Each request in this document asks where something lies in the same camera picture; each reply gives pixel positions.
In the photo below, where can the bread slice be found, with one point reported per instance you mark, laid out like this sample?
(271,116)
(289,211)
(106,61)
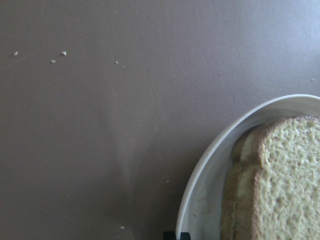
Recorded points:
(238,190)
(286,200)

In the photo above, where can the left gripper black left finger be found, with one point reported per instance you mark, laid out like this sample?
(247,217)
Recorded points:
(169,235)

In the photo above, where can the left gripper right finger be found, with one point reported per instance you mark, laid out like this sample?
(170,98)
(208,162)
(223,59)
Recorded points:
(185,236)

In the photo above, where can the white plate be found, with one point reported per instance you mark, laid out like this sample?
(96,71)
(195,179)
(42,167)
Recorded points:
(200,209)

